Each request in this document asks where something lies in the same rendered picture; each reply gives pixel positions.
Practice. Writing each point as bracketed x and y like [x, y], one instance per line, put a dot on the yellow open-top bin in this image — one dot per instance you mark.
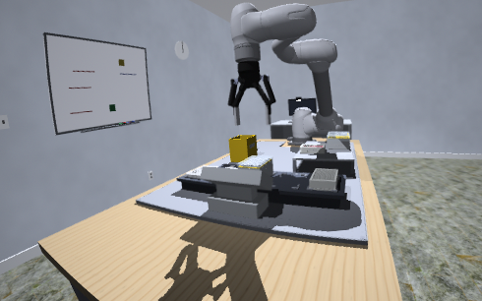
[242, 147]

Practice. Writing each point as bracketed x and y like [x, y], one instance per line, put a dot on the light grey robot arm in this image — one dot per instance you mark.
[249, 28]

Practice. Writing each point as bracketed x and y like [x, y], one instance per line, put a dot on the yellow-framed tip rack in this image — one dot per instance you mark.
[269, 170]

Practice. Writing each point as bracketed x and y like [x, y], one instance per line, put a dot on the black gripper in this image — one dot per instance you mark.
[249, 77]

